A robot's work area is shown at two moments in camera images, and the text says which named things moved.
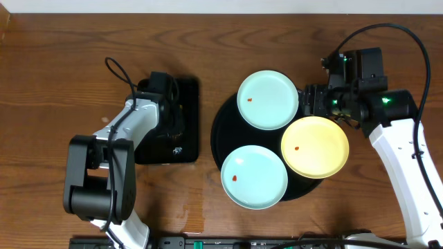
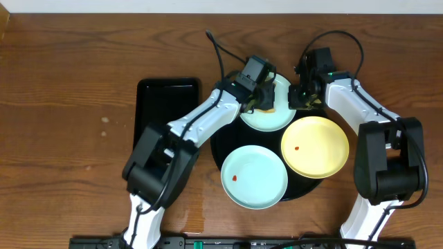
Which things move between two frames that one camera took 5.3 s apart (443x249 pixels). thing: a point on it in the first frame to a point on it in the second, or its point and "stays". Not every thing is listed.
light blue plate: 267,99 stays
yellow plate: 315,147 stays
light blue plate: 254,177 stays
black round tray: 230,132 stays
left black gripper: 176,126 to 266,95
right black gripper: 315,99 to 294,103
